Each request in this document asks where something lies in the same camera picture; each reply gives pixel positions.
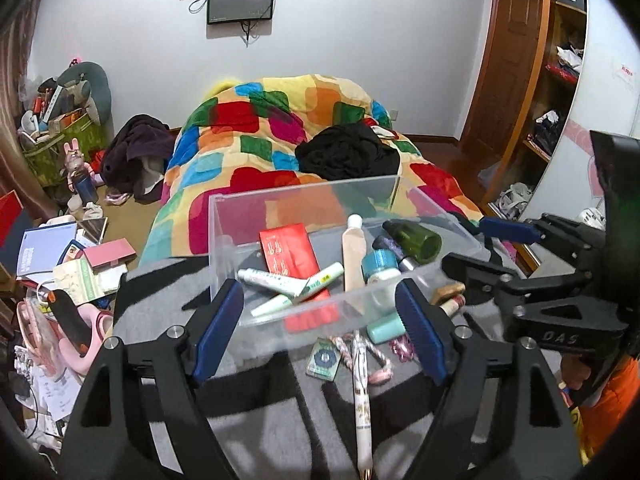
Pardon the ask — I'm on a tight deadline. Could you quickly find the white cream tube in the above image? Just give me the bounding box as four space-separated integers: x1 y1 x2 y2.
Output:
238 269 307 297

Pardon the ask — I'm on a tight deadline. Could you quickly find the green flower card box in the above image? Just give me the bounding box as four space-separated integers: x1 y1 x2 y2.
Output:
306 338 342 382

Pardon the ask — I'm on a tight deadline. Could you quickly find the white green tube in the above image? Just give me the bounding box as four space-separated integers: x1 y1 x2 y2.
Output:
250 262 344 318

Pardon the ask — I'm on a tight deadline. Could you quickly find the pink glitter hair clip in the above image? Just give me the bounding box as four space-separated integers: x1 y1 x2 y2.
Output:
390 334 416 363

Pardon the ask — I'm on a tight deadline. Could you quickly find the wooden block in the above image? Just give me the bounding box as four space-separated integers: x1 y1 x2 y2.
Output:
431 282 465 306

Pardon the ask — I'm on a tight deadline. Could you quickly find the beige tube red cap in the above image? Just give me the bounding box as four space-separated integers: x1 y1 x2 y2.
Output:
439 294 465 318

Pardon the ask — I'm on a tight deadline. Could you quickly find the mint green tube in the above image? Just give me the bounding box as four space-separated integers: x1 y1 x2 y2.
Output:
367 312 406 344

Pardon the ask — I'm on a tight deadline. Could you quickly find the dark green bottle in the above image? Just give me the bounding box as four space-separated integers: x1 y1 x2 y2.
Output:
383 220 442 264

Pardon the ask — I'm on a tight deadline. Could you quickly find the white pen with pattern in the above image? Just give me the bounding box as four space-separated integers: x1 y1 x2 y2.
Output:
352 330 373 479

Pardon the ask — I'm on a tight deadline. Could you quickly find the wooden wardrobe shelf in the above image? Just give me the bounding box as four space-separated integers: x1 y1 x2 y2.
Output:
461 0 588 219

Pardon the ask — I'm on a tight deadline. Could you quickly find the clear plastic storage box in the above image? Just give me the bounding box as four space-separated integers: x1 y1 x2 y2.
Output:
208 176 486 365

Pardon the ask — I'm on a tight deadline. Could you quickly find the beige sachet tube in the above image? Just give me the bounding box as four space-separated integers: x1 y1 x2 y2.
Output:
342 214 368 292

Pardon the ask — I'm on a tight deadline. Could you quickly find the pink box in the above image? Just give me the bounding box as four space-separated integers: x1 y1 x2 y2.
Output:
84 238 137 270

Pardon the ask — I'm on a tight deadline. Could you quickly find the colourful patchwork quilt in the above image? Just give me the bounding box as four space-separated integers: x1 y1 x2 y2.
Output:
140 74 482 264

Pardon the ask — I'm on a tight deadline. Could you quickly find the dark purple clothing pile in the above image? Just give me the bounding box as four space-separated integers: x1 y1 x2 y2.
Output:
100 114 176 204

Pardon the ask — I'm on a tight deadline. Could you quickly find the black clothing pile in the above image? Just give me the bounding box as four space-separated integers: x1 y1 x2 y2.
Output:
295 122 400 181

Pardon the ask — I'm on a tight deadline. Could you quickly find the blue white booklet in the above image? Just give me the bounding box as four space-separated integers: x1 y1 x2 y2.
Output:
16 222 77 278

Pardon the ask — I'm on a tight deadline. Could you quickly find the pink bunny toy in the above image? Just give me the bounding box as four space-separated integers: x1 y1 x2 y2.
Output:
64 138 100 206

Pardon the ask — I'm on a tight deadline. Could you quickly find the red flat box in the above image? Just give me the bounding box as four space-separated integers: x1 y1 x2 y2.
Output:
0 191 24 246

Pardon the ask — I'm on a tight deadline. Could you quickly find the green cluttered storage basket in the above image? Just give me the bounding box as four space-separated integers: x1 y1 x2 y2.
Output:
17 62 112 188

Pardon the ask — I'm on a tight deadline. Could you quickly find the pink striped curtain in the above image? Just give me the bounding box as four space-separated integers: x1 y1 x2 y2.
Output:
1 0 54 219

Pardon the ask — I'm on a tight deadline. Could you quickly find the pink braided rope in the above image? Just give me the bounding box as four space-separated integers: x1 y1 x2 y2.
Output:
332 334 395 386

